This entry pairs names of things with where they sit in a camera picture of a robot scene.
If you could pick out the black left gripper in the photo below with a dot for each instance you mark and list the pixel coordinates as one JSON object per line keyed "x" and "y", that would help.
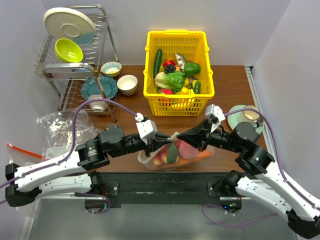
{"x": 154, "y": 143}

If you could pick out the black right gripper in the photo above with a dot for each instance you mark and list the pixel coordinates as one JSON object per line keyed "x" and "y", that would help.
{"x": 199, "y": 136}

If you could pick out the orange papaya slice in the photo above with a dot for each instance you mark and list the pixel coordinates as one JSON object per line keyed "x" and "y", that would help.
{"x": 185, "y": 161}

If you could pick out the clear white-dotted zip bag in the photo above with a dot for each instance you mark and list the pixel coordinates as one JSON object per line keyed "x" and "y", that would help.
{"x": 184, "y": 149}

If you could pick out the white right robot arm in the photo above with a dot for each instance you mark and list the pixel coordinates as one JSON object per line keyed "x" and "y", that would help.
{"x": 284, "y": 197}

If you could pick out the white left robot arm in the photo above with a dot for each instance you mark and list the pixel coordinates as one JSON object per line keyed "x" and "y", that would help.
{"x": 74, "y": 172}

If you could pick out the crumpled clear plastic bag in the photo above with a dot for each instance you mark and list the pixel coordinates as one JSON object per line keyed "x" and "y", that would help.
{"x": 58, "y": 129}

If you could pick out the mint green saucer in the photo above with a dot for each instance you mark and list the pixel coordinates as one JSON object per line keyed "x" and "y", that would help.
{"x": 233, "y": 121}

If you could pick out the small green cucumber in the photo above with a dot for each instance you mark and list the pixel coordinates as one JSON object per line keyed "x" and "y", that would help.
{"x": 196, "y": 87}

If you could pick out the red apple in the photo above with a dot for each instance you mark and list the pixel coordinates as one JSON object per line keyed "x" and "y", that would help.
{"x": 166, "y": 91}

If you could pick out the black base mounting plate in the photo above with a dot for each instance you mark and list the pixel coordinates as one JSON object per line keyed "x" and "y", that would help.
{"x": 160, "y": 188}

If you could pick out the green lettuce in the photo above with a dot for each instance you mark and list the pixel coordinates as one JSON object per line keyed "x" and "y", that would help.
{"x": 174, "y": 80}

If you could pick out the white cream bowl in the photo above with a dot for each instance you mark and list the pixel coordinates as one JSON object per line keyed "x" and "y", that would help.
{"x": 127, "y": 85}

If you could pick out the green bell pepper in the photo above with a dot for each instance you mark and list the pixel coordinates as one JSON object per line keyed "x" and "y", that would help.
{"x": 191, "y": 69}

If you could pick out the patterned white bowl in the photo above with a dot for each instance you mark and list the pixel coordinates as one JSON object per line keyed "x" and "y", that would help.
{"x": 98, "y": 106}

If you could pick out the black grape bunch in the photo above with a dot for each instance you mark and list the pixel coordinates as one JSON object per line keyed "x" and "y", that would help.
{"x": 170, "y": 68}

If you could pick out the grey toy fish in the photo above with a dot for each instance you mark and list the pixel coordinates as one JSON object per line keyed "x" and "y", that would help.
{"x": 181, "y": 61}

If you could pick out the red pomegranate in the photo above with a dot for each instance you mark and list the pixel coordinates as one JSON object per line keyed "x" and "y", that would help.
{"x": 168, "y": 62}

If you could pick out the dark green cucumber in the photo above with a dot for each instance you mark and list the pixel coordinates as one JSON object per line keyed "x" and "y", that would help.
{"x": 157, "y": 62}

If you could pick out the teal patterned small bowl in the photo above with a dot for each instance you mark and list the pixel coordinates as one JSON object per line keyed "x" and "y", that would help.
{"x": 111, "y": 69}

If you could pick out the teal scalloped plate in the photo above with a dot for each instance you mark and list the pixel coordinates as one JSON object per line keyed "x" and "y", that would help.
{"x": 90, "y": 87}

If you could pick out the metal dish rack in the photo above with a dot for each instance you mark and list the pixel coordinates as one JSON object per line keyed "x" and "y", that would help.
{"x": 66, "y": 79}

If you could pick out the yellow plastic basket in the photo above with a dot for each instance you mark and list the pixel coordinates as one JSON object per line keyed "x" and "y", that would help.
{"x": 194, "y": 47}

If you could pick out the lime green bowl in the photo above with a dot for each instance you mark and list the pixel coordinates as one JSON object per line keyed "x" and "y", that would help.
{"x": 67, "y": 51}

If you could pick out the large cream blue plate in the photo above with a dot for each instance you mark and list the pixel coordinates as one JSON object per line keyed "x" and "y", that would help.
{"x": 68, "y": 23}

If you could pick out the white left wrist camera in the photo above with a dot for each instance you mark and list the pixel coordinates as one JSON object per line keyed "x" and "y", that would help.
{"x": 147, "y": 128}

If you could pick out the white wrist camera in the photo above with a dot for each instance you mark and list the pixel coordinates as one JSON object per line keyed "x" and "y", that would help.
{"x": 147, "y": 128}
{"x": 215, "y": 116}

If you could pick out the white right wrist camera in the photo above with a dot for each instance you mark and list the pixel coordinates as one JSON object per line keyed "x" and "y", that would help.
{"x": 215, "y": 116}

